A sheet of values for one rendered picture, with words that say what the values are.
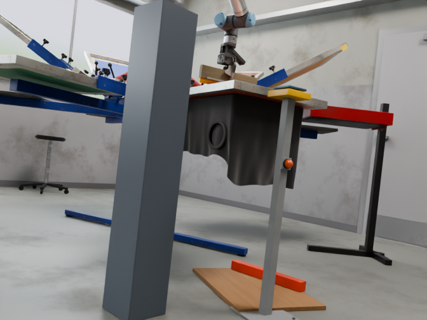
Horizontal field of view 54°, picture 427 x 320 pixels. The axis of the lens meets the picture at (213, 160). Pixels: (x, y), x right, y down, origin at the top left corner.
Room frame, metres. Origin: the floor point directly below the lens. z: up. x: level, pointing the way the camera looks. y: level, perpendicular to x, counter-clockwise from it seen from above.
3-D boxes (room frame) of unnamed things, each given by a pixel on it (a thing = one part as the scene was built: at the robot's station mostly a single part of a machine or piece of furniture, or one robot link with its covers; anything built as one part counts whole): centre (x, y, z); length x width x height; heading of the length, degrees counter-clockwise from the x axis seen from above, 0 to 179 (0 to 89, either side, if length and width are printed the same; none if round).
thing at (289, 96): (1.76, -0.29, 0.48); 0.22 x 0.22 x 0.96; 32
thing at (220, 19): (2.28, 0.01, 1.39); 0.11 x 0.11 x 0.08; 60
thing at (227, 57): (2.37, -0.01, 1.23); 0.09 x 0.08 x 0.12; 122
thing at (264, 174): (2.05, -0.25, 0.74); 0.45 x 0.03 x 0.43; 122
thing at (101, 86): (2.40, 0.89, 1.05); 1.08 x 0.61 x 0.23; 152
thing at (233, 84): (2.30, -0.09, 0.97); 0.79 x 0.58 x 0.04; 32
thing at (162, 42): (1.65, 0.25, 0.60); 0.18 x 0.18 x 1.20; 46
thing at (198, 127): (2.16, 0.03, 0.77); 0.46 x 0.09 x 0.36; 32
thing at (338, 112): (3.24, -0.96, 1.06); 0.61 x 0.46 x 0.12; 92
